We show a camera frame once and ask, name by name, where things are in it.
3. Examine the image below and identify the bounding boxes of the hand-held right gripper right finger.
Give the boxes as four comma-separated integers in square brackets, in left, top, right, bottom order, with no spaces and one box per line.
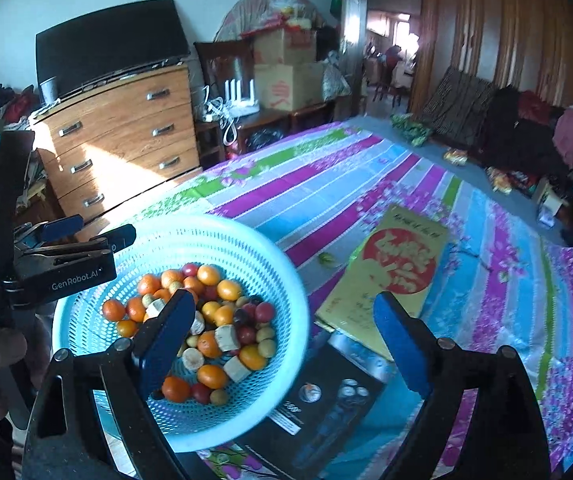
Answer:
[372,291,552,480]

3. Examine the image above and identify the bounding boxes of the black flat television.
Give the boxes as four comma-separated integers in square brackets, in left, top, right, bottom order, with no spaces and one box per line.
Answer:
[35,0,191,101]

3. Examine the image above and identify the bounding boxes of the striped dark cushion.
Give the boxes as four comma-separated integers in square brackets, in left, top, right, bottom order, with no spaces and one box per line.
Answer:
[423,66,497,136]

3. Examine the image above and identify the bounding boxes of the black shaver box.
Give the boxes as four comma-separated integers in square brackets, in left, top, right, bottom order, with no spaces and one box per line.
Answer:
[231,327,392,480]

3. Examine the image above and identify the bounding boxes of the floral striped bedsheet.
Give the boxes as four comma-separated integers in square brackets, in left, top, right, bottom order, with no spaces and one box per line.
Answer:
[86,120,573,480]

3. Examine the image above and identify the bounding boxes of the white cable bundle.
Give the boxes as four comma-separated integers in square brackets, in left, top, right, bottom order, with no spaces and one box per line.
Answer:
[201,97,237,146]

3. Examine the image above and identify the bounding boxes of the black plastic bag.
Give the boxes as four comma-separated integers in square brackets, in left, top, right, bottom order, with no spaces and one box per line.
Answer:
[239,127,284,153]

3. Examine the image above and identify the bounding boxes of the pile of mandarin oranges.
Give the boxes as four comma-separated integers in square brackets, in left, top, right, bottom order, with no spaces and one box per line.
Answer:
[102,265,270,403]

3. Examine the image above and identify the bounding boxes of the yellow paper bag red circle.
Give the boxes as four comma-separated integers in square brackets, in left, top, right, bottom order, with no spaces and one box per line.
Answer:
[315,204,449,362]

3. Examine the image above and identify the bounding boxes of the pile of dark clothes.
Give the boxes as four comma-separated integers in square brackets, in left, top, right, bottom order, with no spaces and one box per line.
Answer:
[481,85,572,176]

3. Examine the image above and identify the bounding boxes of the pink cloth-covered bundle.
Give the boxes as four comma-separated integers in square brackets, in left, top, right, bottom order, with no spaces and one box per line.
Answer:
[215,0,312,43]

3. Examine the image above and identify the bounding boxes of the large cardboard box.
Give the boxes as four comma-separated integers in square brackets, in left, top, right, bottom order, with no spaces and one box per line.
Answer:
[254,62,327,112]

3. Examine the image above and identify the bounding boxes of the white router with antennas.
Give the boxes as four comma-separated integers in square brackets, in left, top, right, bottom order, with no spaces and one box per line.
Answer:
[221,76,260,111]

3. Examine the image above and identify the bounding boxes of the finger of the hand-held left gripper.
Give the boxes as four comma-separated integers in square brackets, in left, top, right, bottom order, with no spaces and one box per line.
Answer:
[14,214,85,250]
[86,224,138,256]

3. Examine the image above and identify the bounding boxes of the light blue plastic basket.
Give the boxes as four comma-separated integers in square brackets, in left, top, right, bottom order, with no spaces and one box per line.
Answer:
[52,214,309,453]

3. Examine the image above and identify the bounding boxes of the small cardboard box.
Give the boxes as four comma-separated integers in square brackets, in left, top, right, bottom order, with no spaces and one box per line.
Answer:
[252,27,317,66]

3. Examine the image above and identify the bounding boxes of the green snack packet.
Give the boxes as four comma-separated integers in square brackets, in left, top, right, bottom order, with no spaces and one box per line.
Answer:
[390,112,434,147]

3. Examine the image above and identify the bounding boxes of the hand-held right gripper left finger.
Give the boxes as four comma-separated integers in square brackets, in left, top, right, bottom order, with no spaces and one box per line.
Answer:
[19,289,197,480]

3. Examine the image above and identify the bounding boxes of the orange snack packet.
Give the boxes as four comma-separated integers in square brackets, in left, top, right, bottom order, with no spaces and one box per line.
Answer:
[486,166,514,195]

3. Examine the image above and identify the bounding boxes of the wooden chest of drawers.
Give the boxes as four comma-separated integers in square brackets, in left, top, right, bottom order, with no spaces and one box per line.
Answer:
[29,57,202,241]

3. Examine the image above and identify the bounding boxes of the wooden dining chair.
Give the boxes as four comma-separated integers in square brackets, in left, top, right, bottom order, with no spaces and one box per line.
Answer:
[373,52,409,106]

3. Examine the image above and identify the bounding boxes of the clear plastic bag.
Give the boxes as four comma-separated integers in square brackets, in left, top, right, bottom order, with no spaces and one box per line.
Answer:
[321,52,352,103]

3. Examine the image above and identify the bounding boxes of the dark wooden low table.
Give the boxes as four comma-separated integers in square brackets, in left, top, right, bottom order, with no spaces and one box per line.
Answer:
[196,102,337,168]

